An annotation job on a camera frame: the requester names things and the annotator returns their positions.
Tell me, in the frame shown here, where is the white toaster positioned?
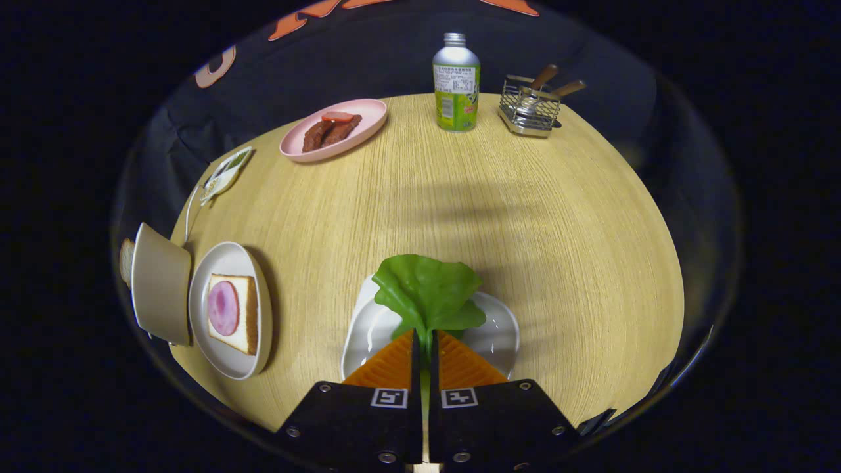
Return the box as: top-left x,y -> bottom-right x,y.
131,223 -> 193,347

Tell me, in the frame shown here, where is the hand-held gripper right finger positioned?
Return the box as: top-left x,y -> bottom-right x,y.
428,330 -> 582,472

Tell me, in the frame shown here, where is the white irregular plate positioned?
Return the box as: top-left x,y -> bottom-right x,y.
341,275 -> 520,380

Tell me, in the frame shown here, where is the white round plate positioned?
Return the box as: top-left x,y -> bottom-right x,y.
189,241 -> 273,381

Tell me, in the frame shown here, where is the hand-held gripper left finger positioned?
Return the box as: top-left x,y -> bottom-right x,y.
275,330 -> 422,470

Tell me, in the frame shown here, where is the green label metal bottle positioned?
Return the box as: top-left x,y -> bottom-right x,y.
432,33 -> 481,133

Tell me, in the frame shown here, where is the bread slice with crust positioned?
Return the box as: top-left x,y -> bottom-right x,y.
208,274 -> 259,356

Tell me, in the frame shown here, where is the green lettuce leaf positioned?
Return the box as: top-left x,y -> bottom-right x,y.
372,254 -> 487,428

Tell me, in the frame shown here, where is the wooden handled utensil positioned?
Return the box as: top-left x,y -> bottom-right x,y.
526,80 -> 587,116
522,64 -> 559,112

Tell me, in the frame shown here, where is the pink plate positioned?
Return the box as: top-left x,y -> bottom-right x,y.
279,99 -> 388,163

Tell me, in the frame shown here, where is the white divided dish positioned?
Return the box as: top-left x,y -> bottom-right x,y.
199,146 -> 254,206

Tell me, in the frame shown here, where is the pink ham slice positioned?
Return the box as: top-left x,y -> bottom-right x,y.
208,281 -> 240,337

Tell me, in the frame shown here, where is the metal wire basket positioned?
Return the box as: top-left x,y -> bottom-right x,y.
497,75 -> 562,138

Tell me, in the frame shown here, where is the white power cable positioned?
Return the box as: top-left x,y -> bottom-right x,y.
185,186 -> 201,244

